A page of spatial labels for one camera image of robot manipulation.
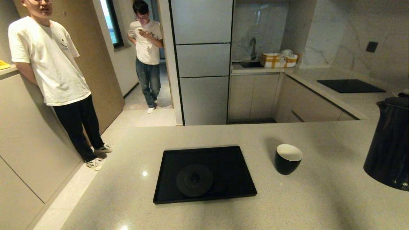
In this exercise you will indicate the dark framed window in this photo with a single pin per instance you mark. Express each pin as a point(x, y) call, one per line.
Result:
point(112, 28)

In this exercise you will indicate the light wooden door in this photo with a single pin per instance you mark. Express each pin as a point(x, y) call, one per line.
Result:
point(102, 73)

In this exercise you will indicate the person in smiley white t-shirt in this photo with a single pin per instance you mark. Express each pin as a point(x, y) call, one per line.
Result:
point(54, 64)

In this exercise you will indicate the metal kitchen faucet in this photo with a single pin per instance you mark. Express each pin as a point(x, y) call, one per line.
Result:
point(253, 48)

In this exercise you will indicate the person in blue jeans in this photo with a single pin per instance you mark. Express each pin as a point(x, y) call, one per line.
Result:
point(147, 48)

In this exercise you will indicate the crumpled white bag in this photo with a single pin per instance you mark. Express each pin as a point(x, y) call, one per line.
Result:
point(286, 52)

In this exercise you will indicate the white power strip with plug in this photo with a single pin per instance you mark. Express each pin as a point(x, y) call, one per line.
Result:
point(404, 95)

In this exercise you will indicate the black mug white inside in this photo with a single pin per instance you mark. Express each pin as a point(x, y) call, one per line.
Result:
point(287, 164)

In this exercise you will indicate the round black kettle base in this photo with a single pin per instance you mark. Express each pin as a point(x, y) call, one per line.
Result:
point(194, 180)

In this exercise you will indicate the black electric kettle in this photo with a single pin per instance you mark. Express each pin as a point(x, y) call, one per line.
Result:
point(388, 147)

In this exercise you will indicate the yellow object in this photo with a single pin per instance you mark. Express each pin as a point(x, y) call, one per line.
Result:
point(3, 65)

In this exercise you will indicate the white storage cabinet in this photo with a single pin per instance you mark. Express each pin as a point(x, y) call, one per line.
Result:
point(19, 143)

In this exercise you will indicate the dark kitchen sink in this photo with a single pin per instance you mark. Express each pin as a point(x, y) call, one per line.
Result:
point(250, 65)

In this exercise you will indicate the white box with yellow tape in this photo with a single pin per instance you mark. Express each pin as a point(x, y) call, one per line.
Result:
point(290, 61)
point(271, 60)

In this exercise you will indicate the black rectangular serving tray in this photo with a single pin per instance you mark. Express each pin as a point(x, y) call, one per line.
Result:
point(236, 172)

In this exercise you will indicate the dark wall socket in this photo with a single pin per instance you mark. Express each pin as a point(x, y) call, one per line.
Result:
point(371, 47)

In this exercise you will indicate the beige kitchen counter cabinets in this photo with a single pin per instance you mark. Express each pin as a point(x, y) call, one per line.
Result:
point(258, 95)

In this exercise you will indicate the silver refrigerator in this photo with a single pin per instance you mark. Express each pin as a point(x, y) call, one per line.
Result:
point(204, 60)

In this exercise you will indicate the black induction cooktop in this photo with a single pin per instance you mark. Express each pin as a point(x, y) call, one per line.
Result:
point(351, 86)

